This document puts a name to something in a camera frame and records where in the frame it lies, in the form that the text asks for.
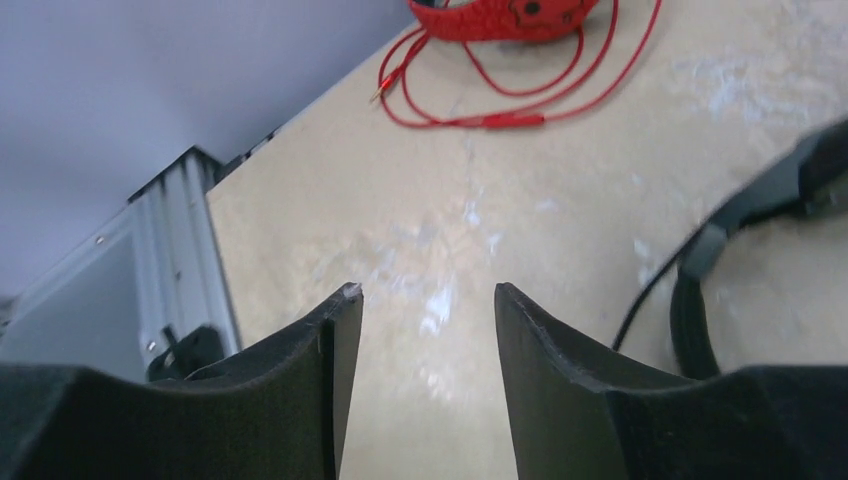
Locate small black headphones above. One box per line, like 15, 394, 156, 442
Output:
609, 119, 848, 382

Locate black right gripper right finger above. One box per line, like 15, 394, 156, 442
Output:
494, 283, 847, 479

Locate aluminium frame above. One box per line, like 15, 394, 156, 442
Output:
1, 147, 243, 383

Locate red headphones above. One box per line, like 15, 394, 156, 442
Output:
371, 0, 663, 130

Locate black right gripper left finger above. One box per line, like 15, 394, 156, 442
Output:
1, 283, 364, 479

